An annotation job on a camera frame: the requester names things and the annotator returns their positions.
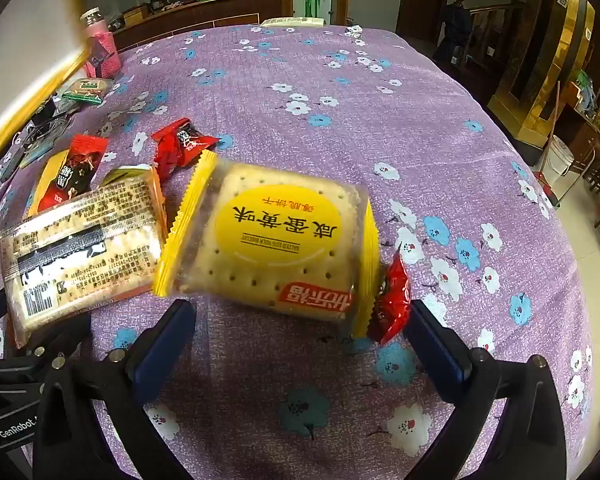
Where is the pink sleeved bottle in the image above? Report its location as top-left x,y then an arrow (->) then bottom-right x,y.
80,7 -> 123,81

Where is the white plastic bucket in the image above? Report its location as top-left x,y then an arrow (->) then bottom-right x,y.
545,135 -> 576,176

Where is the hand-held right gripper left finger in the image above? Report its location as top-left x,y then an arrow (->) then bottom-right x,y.
32,299 -> 198,480

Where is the green cracker packet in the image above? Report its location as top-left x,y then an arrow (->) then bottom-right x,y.
62,77 -> 115,106

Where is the yellow cracker packet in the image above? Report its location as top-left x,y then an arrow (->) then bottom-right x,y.
151,150 -> 381,341

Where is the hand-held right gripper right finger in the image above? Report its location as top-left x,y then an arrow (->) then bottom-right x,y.
403,299 -> 568,480

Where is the purple floral tablecloth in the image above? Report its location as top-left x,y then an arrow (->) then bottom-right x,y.
0,22 -> 598,480

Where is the wooden glass cabinet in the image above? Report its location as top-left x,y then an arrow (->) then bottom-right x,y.
80,0 -> 293,51

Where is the clear plastic bag with keys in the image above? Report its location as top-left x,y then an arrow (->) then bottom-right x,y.
10,105 -> 76,171

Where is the clear cracker packet with barcode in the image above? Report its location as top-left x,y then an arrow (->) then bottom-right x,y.
0,165 -> 170,350

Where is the yellow cardboard box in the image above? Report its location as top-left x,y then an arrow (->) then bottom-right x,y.
0,35 -> 93,171

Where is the dark hanging coat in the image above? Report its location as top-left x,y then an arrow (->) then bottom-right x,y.
437,0 -> 473,61

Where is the red candy packet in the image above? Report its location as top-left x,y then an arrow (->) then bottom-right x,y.
37,134 -> 110,213
367,242 -> 412,346
151,117 -> 221,183

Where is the dark wooden door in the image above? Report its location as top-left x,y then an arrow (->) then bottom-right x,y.
397,0 -> 453,41

